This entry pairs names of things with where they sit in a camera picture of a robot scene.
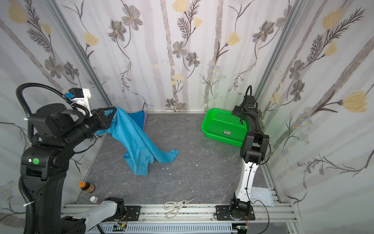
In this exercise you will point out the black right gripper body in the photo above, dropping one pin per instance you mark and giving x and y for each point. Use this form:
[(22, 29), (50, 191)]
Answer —
[(248, 109)]

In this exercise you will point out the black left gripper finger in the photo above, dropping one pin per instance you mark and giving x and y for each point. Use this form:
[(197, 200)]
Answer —
[(111, 108), (109, 116)]

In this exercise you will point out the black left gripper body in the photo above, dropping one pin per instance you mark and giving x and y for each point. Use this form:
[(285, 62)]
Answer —
[(99, 118)]

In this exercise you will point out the green plastic basket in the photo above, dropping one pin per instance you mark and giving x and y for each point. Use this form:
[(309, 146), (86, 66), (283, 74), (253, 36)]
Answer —
[(216, 121)]

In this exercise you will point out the light blue t shirt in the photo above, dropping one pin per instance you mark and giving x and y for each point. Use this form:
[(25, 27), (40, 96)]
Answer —
[(141, 151)]

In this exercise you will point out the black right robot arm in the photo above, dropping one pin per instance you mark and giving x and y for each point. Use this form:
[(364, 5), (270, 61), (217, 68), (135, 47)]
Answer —
[(252, 153)]

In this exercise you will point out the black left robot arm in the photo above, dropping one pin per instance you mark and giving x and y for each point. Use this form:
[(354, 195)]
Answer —
[(54, 131)]

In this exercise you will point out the folded blue t shirt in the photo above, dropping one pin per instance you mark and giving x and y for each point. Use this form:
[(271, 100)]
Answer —
[(138, 118)]

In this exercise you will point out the folded lilac t shirt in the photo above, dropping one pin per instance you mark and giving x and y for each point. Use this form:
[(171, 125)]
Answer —
[(145, 119)]

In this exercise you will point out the brown bottle orange cap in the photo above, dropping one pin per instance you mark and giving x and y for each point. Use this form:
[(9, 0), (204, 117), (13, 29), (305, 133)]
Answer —
[(87, 187)]

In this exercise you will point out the small white capped bottle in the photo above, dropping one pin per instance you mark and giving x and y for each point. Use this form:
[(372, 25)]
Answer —
[(94, 199)]

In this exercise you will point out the clear plastic bag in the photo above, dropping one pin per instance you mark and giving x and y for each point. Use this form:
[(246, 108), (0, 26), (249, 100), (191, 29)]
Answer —
[(262, 196)]

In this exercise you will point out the white handled scissors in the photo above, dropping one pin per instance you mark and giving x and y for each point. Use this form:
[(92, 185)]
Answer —
[(172, 208)]

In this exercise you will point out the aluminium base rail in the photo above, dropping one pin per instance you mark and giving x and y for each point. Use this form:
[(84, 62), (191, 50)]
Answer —
[(201, 219)]

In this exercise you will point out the white slotted cable duct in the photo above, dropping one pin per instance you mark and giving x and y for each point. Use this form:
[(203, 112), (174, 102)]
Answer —
[(183, 228)]

